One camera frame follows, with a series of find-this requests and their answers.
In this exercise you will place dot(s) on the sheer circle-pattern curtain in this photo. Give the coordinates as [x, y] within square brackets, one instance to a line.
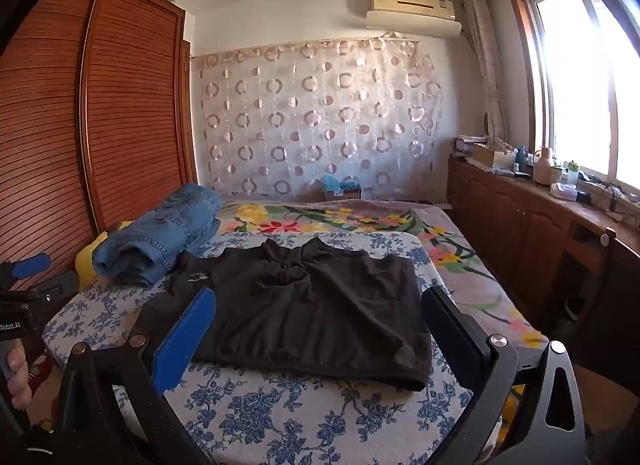
[320, 120]

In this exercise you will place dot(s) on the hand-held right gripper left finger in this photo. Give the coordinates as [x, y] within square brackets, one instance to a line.
[184, 340]

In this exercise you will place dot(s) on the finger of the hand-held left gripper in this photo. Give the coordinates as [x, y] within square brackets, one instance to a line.
[55, 287]
[31, 266]

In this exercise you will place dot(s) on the colourful floral bedsheet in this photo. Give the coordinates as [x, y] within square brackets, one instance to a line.
[460, 265]

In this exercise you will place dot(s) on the blue bottle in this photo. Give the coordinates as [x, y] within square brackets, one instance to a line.
[521, 159]

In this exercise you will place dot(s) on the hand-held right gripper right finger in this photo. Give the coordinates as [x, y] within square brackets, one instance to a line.
[457, 327]

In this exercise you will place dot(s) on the white wall air conditioner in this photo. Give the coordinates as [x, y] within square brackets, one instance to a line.
[415, 12]

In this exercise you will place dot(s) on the brown wooden side cabinet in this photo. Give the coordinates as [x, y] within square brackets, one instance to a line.
[505, 215]

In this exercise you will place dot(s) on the wood-framed window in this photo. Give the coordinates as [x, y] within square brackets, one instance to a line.
[575, 70]

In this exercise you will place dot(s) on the black pants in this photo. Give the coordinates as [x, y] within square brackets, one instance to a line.
[310, 310]

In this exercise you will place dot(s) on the cream thermos jug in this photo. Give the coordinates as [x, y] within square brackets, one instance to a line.
[543, 167]

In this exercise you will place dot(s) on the green-capped clear bottle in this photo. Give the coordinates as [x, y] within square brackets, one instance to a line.
[573, 174]

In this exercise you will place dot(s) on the tied beige window curtain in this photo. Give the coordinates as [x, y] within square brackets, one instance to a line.
[487, 70]

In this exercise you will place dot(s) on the blue floral white pad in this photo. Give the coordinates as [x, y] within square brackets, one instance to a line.
[310, 420]

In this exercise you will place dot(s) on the brown slatted wooden wardrobe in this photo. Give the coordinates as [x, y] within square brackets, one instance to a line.
[125, 105]

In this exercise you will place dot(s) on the white crumpled packet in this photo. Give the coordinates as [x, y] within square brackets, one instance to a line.
[563, 191]

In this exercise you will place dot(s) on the small black charger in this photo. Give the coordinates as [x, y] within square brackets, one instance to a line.
[584, 196]

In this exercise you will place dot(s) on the folded blue jeans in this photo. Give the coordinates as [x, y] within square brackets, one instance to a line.
[160, 235]

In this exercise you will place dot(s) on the yellow plush cushion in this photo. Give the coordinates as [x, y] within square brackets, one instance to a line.
[87, 260]

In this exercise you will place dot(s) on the person's left hand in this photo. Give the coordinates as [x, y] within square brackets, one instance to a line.
[19, 377]

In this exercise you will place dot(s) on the blue tissue box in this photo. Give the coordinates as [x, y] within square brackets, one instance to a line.
[342, 187]

